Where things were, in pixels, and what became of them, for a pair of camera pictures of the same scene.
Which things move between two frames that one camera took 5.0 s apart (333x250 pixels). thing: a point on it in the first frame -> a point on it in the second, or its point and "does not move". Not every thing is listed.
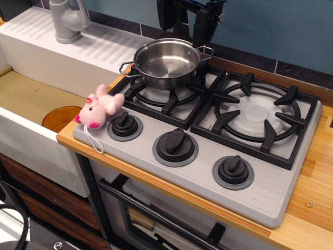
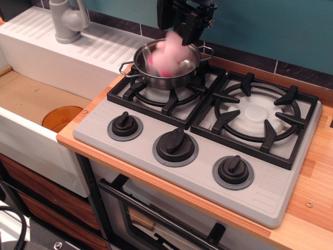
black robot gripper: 169,15 -> 202,14
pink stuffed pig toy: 93,113 -> 165,60
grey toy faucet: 67,22 does not move
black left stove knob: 125,127 does not move
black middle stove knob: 175,148 does not move
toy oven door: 134,214 does not move
